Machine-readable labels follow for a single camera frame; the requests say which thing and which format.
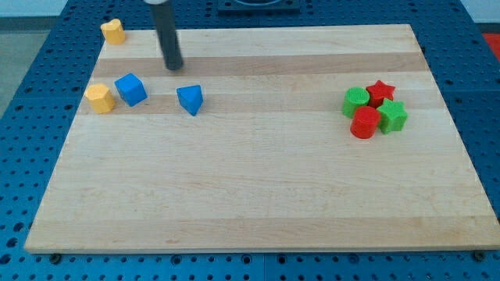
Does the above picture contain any yellow hexagon block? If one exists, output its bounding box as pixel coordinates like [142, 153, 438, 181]
[84, 84, 116, 114]

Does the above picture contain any yellow heart block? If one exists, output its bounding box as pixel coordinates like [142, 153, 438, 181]
[100, 19, 126, 44]

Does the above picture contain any blue triangle block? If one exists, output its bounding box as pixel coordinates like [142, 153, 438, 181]
[177, 85, 203, 116]

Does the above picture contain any wooden board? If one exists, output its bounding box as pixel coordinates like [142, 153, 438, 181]
[24, 24, 499, 254]

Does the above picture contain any green cylinder block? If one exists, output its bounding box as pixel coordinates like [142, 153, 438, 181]
[342, 87, 370, 118]

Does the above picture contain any red cylinder block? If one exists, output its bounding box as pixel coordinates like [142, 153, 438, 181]
[350, 106, 381, 139]

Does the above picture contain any blue cube block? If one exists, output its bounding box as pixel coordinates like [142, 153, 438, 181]
[114, 73, 148, 107]

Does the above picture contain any red star block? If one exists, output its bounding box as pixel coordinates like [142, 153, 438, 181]
[366, 80, 396, 108]

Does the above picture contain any green star block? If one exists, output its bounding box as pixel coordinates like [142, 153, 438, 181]
[377, 98, 408, 134]

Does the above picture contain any dark cylindrical pusher stick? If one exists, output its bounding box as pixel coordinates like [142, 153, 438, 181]
[145, 0, 184, 71]

